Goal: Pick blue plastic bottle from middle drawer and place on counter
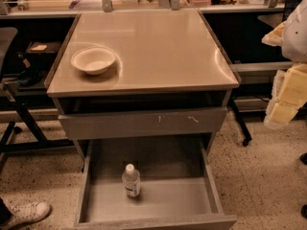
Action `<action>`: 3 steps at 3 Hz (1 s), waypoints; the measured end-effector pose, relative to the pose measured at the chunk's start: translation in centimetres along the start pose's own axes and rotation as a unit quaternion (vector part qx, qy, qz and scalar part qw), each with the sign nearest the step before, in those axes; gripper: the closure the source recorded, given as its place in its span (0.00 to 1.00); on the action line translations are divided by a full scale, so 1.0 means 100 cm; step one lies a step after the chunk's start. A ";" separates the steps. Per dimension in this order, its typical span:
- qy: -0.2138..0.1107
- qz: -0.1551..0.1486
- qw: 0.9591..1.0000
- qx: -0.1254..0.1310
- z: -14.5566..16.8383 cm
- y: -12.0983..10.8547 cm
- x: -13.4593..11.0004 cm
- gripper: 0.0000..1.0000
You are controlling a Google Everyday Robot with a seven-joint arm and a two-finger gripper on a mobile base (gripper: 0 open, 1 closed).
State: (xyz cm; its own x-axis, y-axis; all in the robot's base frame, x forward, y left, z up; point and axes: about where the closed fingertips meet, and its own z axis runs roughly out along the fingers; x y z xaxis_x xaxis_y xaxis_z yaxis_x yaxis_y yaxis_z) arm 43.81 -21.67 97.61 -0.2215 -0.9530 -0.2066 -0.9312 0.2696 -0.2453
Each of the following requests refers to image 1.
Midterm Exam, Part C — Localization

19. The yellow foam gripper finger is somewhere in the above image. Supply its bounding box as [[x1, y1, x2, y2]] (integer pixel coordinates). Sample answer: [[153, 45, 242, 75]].
[[262, 22, 284, 46], [264, 63, 307, 126]]

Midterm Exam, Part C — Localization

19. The clear plastic bottle white cap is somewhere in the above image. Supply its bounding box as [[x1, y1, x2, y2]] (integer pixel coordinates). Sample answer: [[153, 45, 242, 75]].
[[122, 164, 141, 197]]

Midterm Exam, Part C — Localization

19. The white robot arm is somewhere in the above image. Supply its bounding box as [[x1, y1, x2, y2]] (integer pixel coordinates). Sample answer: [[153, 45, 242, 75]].
[[262, 0, 307, 128]]

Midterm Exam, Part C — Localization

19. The closed top drawer front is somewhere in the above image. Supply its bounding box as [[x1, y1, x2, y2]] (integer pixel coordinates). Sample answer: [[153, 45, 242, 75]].
[[59, 107, 227, 140]]

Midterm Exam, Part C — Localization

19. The grey drawer cabinet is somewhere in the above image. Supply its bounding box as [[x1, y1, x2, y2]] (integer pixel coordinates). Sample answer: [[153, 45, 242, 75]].
[[46, 10, 239, 156]]

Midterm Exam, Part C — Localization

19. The open middle drawer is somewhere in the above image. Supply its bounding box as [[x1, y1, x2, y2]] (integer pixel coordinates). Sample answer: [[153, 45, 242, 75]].
[[74, 136, 236, 230]]

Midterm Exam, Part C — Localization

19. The grey rolling table right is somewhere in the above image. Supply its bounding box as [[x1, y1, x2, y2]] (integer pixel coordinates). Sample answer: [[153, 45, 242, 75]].
[[228, 12, 307, 148]]

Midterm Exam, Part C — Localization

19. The white paper bowl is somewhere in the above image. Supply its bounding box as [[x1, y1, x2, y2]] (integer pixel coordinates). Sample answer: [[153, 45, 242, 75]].
[[71, 47, 116, 75]]

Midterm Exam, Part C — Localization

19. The black rolling stand left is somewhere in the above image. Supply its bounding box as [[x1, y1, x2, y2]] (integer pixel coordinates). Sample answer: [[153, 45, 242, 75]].
[[0, 27, 74, 167]]

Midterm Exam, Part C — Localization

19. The white sneaker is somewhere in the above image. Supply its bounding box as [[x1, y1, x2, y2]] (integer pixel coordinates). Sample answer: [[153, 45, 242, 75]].
[[0, 201, 52, 230]]

